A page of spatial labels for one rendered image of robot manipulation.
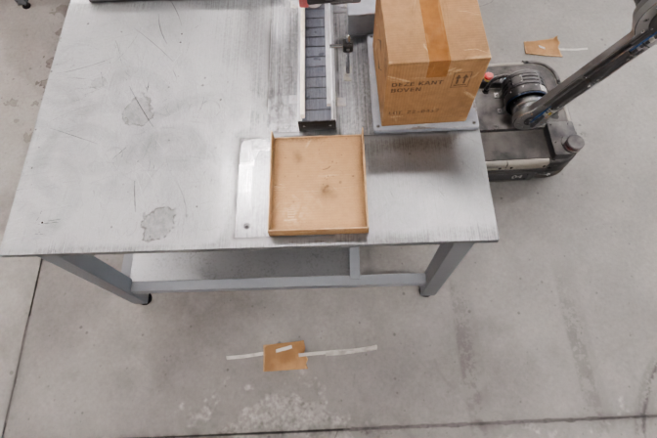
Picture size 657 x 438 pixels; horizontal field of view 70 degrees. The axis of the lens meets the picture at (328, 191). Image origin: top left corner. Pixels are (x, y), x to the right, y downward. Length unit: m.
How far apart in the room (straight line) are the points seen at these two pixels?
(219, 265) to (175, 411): 0.59
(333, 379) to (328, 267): 0.45
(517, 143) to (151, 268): 1.59
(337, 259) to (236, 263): 0.40
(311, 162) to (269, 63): 0.39
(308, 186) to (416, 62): 0.43
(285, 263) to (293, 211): 0.62
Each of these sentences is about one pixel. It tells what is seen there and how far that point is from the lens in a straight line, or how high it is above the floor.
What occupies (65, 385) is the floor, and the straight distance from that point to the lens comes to 2.30.
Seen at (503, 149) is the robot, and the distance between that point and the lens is 2.13.
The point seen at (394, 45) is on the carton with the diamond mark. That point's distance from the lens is 1.19.
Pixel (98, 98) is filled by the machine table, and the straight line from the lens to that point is 1.64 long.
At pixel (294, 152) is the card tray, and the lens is 1.35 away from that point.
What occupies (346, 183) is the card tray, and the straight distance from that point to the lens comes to 1.30.
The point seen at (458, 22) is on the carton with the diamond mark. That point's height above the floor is 1.12.
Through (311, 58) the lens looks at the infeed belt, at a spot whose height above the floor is 0.88.
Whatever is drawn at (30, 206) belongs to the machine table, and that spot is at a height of 0.83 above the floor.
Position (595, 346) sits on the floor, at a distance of 2.24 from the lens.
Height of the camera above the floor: 2.00
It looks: 65 degrees down
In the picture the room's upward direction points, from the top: 5 degrees counter-clockwise
